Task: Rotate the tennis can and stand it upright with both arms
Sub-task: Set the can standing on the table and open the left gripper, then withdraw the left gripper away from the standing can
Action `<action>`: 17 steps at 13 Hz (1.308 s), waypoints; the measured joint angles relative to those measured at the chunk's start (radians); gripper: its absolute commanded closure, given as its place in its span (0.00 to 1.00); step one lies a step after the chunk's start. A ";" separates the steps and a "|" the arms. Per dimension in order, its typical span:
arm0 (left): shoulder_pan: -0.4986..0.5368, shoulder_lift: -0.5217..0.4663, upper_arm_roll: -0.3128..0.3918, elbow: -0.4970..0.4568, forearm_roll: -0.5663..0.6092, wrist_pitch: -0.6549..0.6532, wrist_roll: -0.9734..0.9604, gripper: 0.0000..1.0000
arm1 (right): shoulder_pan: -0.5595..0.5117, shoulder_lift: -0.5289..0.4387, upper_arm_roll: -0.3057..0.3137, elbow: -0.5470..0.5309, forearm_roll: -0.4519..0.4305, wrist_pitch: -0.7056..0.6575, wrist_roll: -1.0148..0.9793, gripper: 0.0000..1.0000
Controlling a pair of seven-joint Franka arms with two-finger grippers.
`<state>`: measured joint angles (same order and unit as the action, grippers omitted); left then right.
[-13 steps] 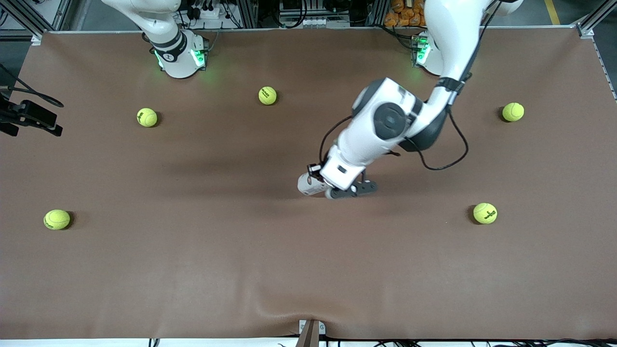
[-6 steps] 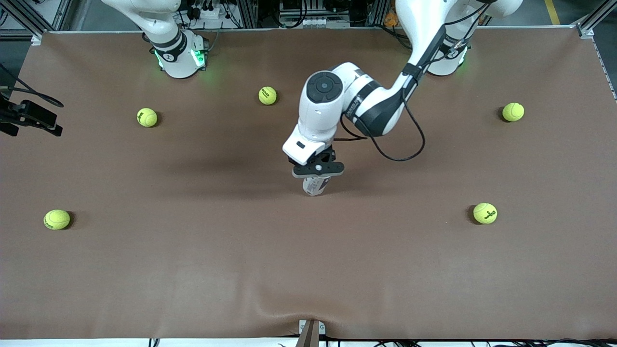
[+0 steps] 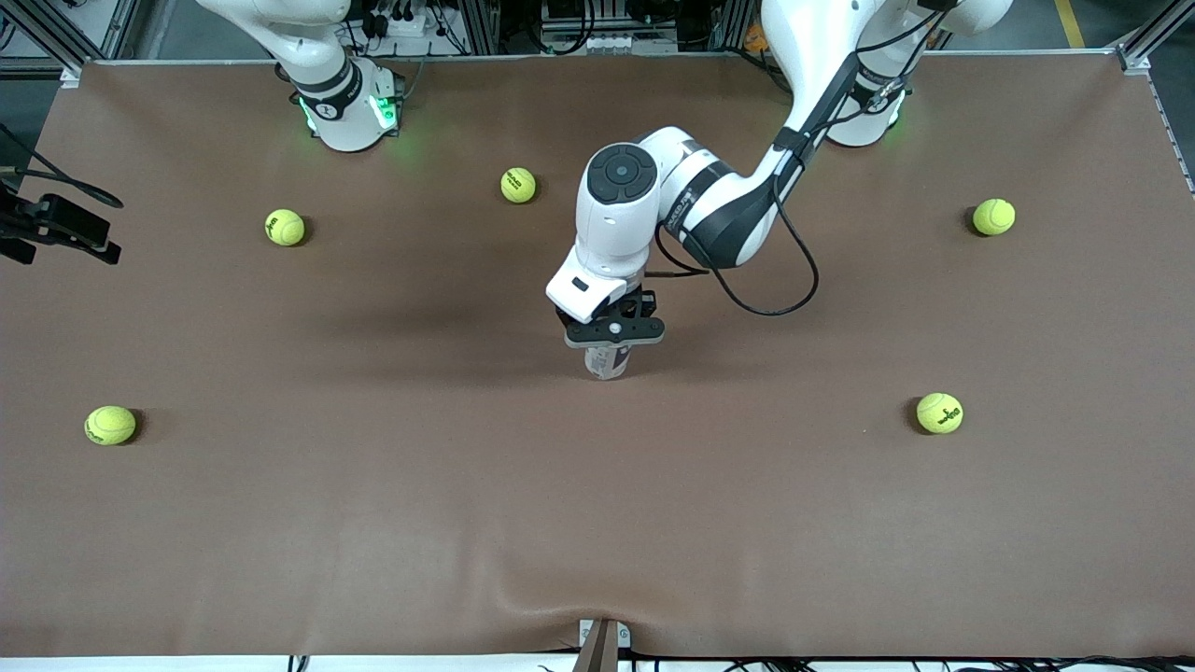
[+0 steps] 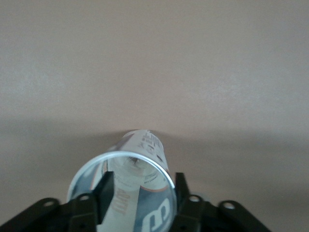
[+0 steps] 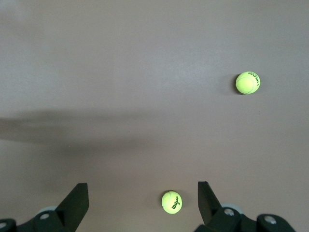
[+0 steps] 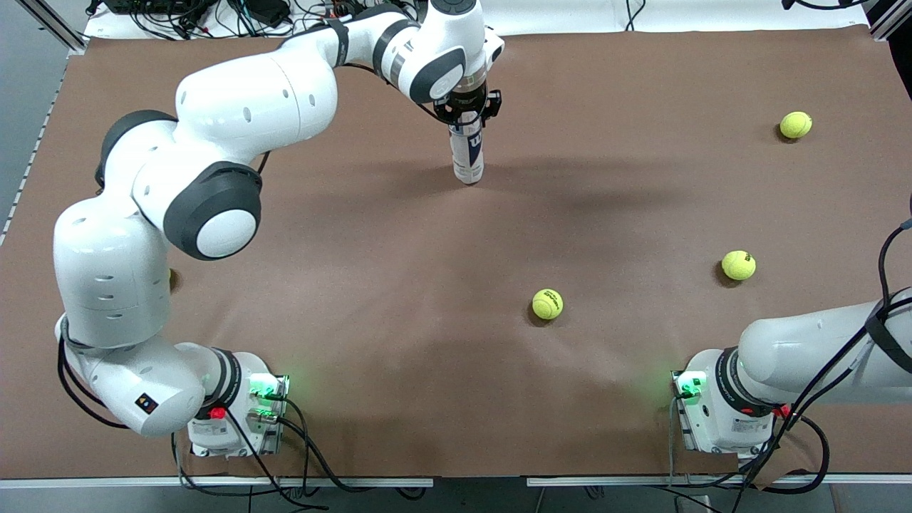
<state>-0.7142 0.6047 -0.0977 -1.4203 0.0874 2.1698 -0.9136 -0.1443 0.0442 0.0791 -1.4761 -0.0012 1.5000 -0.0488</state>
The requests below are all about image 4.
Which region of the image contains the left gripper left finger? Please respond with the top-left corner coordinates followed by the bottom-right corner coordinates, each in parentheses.
top-left (69, 170), bottom-right (114, 232)

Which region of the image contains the white blue tennis can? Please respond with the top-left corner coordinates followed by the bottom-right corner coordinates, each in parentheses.
top-left (67, 129), bottom-right (178, 232)

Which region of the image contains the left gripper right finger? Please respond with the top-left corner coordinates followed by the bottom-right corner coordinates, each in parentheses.
top-left (175, 172), bottom-right (208, 232)

